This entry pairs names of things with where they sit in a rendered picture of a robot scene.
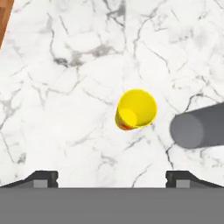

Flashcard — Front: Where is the yellow cup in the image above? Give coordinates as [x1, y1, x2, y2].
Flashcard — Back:
[115, 88, 158, 131]

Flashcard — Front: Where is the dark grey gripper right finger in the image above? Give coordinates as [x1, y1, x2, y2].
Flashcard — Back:
[164, 170, 224, 189]

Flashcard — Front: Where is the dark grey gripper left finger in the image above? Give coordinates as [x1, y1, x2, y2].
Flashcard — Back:
[0, 170, 60, 189]

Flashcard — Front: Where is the grey cylindrical pitcher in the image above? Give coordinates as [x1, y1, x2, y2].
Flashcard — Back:
[170, 101, 224, 150]

